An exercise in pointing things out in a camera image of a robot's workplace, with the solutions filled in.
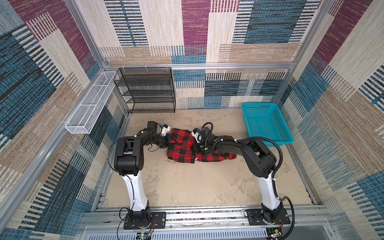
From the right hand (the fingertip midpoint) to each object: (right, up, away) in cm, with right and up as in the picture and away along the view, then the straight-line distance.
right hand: (193, 150), depth 98 cm
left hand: (-11, +6, 0) cm, 12 cm away
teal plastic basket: (+55, +20, +17) cm, 61 cm away
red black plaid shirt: (-7, +1, -2) cm, 8 cm away
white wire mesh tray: (-51, +20, -26) cm, 60 cm away
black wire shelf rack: (-34, +42, +13) cm, 55 cm away
